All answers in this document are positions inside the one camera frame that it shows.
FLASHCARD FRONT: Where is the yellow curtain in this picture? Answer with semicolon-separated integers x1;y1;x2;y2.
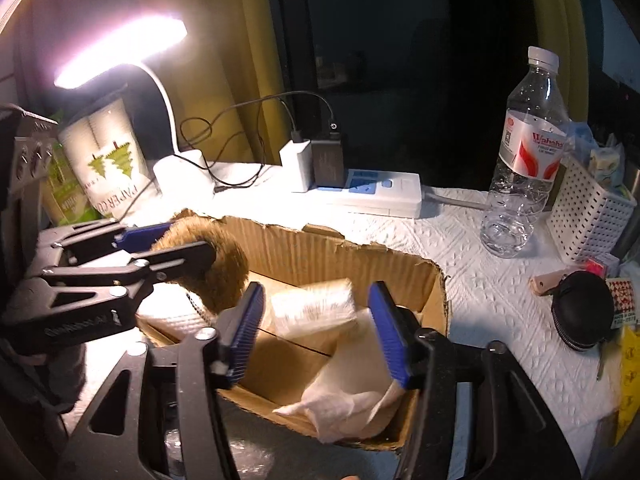
134;0;292;167

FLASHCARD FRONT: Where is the white towel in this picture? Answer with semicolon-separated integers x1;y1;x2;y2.
270;277;359;339

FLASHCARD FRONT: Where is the black charger cable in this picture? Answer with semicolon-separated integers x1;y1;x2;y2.
179;90;337;194

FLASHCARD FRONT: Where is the brown furry plush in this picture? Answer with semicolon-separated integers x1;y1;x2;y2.
149;217;250;314

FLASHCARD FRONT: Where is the white spiral notebook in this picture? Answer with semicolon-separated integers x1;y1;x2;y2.
137;294;219;349

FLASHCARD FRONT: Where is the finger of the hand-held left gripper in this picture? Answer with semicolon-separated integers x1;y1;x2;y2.
41;220;174;263
41;240;217;291

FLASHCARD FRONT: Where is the white power strip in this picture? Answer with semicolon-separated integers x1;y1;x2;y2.
309;168;424;220

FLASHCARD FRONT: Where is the clear plastic water bottle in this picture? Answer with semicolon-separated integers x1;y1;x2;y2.
479;45;571;260

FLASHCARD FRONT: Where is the black round zip pouch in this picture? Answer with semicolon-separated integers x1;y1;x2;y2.
551;270;616;352

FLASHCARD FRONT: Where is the paper roll pack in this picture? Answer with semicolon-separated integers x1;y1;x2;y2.
42;97;152;227

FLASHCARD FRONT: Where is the yellow packet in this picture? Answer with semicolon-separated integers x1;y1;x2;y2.
614;324;640;447

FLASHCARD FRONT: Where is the white paper table cover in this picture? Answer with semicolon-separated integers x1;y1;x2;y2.
75;159;640;480

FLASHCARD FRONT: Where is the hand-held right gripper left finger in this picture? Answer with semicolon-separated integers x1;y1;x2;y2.
64;281;266;480

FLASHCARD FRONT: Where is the red patterned box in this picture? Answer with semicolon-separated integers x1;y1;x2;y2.
604;275;640;329

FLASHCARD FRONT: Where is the blue plastic bag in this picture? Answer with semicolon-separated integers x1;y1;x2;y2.
567;119;597;162

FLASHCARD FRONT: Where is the crumpled white tissue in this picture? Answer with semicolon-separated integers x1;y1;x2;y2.
272;309;407;444

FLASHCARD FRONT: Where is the grey power strip cable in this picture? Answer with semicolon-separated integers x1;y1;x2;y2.
422;186;490;212

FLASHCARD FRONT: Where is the white charger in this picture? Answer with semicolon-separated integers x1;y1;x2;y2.
278;130;314;194

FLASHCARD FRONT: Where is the pale green packet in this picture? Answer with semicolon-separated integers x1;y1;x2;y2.
587;134;627;202

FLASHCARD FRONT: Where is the cardboard box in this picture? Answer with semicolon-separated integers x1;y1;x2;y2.
137;208;452;454

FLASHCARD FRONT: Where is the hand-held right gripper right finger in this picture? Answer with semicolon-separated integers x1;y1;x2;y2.
368;281;582;480

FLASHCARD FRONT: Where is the white desk lamp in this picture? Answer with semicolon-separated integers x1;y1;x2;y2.
52;12;219;202

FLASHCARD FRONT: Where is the dark grey charger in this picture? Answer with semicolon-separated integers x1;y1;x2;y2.
310;132;347;189

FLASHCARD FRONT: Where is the white perforated basket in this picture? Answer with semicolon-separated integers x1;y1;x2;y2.
544;152;639;266

